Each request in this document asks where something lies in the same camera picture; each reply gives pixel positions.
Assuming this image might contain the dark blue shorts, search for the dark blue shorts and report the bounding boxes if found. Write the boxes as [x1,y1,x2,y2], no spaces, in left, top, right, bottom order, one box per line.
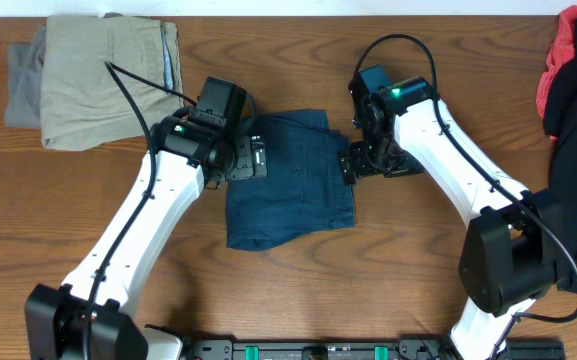
[226,109,356,251]

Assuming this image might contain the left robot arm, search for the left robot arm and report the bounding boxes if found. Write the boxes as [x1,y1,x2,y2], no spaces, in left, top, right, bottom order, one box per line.
[25,77,267,359]

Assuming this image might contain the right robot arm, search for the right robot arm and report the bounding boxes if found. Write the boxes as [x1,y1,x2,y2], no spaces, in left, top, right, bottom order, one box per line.
[339,65,565,359]

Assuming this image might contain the folded khaki shorts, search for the folded khaki shorts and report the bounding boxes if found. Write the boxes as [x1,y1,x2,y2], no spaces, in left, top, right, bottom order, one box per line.
[40,16,182,151]

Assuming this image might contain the folded grey garment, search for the folded grey garment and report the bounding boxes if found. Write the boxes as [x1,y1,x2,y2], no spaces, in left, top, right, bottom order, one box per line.
[4,25,46,129]

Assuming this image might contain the red garment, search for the red garment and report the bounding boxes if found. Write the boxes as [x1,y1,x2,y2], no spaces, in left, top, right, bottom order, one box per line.
[536,5,577,120]

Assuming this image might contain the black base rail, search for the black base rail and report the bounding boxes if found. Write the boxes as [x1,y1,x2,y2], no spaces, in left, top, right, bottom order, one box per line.
[182,338,567,360]

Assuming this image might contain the right black cable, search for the right black cable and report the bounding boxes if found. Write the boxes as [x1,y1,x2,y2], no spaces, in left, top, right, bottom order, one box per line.
[350,33,577,360]

